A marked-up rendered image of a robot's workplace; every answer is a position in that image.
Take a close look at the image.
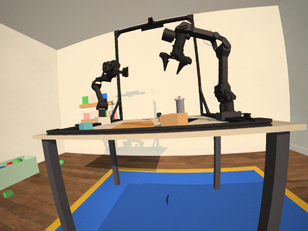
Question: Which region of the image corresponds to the orange flat rectangular board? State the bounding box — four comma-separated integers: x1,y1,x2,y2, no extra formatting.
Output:
113,120,154,128

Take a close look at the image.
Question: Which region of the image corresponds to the teal rectangular box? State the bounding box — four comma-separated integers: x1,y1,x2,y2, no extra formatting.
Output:
79,122,93,130

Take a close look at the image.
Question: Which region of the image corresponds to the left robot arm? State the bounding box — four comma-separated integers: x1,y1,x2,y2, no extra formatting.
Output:
161,22,236,113

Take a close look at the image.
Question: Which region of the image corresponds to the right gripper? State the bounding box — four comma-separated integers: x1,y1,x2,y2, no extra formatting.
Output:
103,62,128,78

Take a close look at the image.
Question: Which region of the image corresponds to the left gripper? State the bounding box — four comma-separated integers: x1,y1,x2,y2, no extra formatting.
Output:
159,43,192,75

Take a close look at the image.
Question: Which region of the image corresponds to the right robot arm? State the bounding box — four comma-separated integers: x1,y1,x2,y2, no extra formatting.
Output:
91,60,120,117

